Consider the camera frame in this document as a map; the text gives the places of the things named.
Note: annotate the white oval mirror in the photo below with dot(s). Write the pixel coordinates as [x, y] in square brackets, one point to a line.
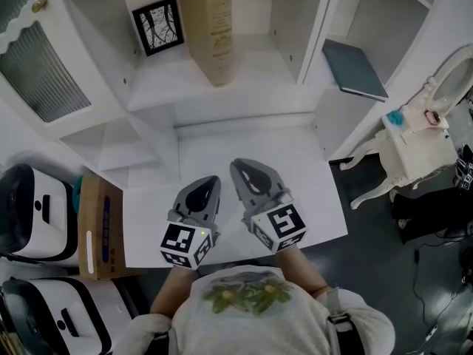
[452, 83]

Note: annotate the cardboard box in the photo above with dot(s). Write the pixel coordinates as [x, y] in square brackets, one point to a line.
[99, 228]

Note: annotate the white shelf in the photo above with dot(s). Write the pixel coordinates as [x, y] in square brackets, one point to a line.
[258, 61]

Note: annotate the black picture frame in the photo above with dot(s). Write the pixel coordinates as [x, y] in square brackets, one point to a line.
[159, 26]

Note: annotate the black bag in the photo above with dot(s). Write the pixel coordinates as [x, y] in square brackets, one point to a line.
[428, 213]

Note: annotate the dark teal book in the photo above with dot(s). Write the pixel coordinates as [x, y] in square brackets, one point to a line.
[354, 70]

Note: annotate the person's white flower-print shirt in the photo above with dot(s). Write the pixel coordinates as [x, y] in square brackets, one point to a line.
[258, 320]

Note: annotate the white ribbed-glass cabinet door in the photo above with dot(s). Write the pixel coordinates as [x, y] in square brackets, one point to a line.
[44, 76]

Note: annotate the person's right forearm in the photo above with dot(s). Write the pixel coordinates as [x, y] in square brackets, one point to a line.
[301, 268]

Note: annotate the thick tan book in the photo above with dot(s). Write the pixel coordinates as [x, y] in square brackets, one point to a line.
[212, 32]

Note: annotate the teal round object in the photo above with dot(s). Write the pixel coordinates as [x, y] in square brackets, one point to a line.
[77, 194]

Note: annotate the brass door knob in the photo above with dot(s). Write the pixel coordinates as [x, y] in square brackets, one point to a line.
[38, 4]

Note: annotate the white and black appliance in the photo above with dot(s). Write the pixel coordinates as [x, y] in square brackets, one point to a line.
[55, 316]
[33, 216]

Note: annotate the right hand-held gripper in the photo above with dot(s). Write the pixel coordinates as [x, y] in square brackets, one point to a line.
[281, 224]

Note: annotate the person's left forearm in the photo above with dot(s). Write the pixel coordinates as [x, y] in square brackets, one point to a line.
[171, 290]

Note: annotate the white ornate vanity table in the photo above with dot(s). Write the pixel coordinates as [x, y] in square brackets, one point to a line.
[417, 154]

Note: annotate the small pink box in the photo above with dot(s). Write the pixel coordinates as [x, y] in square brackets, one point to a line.
[432, 117]

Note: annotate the blue fluffy ball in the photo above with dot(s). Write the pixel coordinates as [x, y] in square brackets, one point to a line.
[395, 118]

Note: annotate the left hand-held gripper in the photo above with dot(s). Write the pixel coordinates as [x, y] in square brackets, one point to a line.
[183, 240]

